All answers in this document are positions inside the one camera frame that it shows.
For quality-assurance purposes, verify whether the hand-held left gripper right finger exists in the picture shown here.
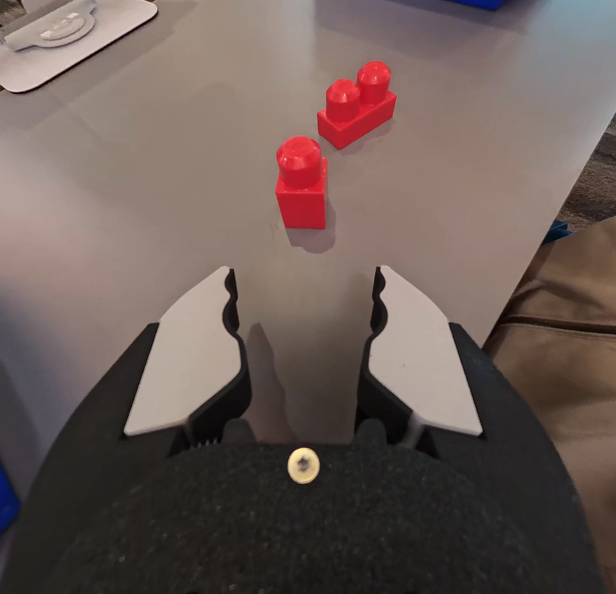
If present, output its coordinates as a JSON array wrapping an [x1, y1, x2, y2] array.
[[356, 265, 483, 449]]

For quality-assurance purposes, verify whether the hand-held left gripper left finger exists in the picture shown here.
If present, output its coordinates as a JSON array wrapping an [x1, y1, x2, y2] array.
[[124, 266, 253, 444]]

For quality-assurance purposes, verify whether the red single-stud block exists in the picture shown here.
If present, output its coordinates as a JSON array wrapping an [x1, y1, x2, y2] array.
[[275, 136, 329, 230]]

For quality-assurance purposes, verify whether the red two-stud block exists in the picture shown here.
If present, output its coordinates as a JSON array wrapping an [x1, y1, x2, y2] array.
[[317, 61, 398, 150]]

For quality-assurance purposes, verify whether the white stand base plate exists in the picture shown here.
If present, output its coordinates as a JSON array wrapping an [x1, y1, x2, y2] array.
[[0, 0, 158, 94]]

